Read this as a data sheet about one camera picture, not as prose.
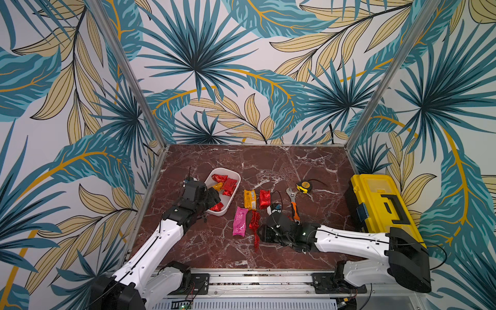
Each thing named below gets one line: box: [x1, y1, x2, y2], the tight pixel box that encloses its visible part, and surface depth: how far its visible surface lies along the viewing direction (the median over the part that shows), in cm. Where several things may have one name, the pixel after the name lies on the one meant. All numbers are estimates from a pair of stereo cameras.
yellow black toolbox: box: [344, 173, 427, 248], surface depth 80 cm
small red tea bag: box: [249, 210, 261, 232], surface depth 89 cm
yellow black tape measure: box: [295, 180, 312, 194], surface depth 101 cm
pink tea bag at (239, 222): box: [232, 206, 249, 238], surface depth 88 cm
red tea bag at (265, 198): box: [259, 189, 271, 210], surface depth 97 cm
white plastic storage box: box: [204, 167, 242, 217], surface depth 100 cm
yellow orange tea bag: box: [244, 189, 257, 211], surface depth 96 cm
